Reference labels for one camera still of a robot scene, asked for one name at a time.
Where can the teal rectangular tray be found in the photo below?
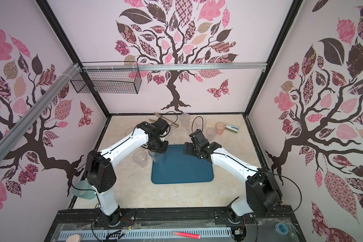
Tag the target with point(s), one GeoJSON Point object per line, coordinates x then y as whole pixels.
{"type": "Point", "coordinates": [181, 169]}

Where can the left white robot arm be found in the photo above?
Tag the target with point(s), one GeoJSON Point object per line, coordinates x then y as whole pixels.
{"type": "Point", "coordinates": [100, 165]}

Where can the grey blue plastic cup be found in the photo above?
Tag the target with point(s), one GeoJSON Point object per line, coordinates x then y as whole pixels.
{"type": "Point", "coordinates": [158, 158]}

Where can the beige round sponge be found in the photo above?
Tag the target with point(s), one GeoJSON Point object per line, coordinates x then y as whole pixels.
{"type": "Point", "coordinates": [74, 238]}

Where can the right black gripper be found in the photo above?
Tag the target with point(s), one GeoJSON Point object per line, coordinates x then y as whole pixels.
{"type": "Point", "coordinates": [192, 148]}

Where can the clear glass back tall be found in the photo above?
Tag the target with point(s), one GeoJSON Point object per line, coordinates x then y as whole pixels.
{"type": "Point", "coordinates": [185, 119]}

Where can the pink plastic cup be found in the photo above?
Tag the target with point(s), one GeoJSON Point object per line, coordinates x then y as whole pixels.
{"type": "Point", "coordinates": [220, 128]}

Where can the metal serving tongs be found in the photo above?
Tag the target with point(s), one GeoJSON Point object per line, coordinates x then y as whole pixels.
{"type": "Point", "coordinates": [169, 121]}

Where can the green plastic cup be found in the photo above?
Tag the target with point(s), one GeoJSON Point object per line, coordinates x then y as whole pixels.
{"type": "Point", "coordinates": [84, 190]}

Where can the white slotted cable duct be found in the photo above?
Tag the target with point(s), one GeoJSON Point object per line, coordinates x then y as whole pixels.
{"type": "Point", "coordinates": [148, 235]}

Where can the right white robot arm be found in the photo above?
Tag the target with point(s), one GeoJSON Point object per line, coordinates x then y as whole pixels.
{"type": "Point", "coordinates": [262, 190]}

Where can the clear tumbler glass near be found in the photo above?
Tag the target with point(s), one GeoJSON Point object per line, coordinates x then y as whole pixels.
{"type": "Point", "coordinates": [129, 132]}

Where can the white stapler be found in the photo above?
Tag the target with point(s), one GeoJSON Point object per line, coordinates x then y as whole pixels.
{"type": "Point", "coordinates": [232, 128]}

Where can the pink marker pen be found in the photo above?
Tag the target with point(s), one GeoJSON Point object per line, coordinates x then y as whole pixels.
{"type": "Point", "coordinates": [186, 235]}

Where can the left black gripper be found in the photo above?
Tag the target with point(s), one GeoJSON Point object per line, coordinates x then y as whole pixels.
{"type": "Point", "coordinates": [163, 149]}

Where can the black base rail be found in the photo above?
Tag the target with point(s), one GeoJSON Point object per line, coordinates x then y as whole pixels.
{"type": "Point", "coordinates": [251, 228]}

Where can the black wire mesh basket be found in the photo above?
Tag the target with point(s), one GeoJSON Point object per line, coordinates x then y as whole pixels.
{"type": "Point", "coordinates": [120, 77]}

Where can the blue tape roll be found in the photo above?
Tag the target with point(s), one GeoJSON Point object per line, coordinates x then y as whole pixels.
{"type": "Point", "coordinates": [281, 228]}

